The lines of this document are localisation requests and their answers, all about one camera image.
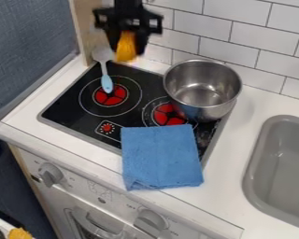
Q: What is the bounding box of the toy stove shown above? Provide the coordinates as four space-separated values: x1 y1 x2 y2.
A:
36 60 237 168

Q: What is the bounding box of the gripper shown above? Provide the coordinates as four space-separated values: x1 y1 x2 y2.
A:
92 6 165 56

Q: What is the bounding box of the silver pot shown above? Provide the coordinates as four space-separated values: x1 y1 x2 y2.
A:
162 58 245 123

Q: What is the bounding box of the yellow toy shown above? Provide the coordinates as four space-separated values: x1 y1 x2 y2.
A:
114 30 138 63

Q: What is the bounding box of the toy sink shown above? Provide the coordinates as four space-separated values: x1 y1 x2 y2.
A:
240 114 299 232

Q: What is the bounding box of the blue cloth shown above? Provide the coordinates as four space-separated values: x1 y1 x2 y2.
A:
119 123 206 192

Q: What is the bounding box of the silver spoon with blue handle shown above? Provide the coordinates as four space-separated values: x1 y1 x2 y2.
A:
91 46 116 94

